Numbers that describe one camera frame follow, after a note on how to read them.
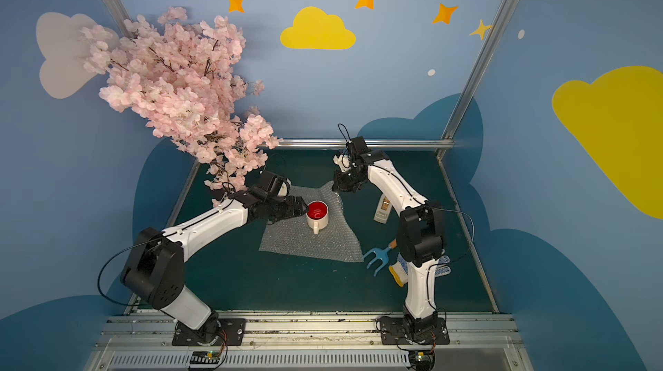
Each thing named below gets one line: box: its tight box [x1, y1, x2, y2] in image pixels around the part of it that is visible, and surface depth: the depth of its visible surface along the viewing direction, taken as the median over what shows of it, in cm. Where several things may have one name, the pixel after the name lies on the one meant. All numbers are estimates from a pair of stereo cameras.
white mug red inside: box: [305, 200, 329, 235], surface depth 95 cm
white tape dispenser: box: [372, 193, 392, 225], surface depth 100 cm
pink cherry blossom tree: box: [80, 6, 279, 207], surface depth 71 cm
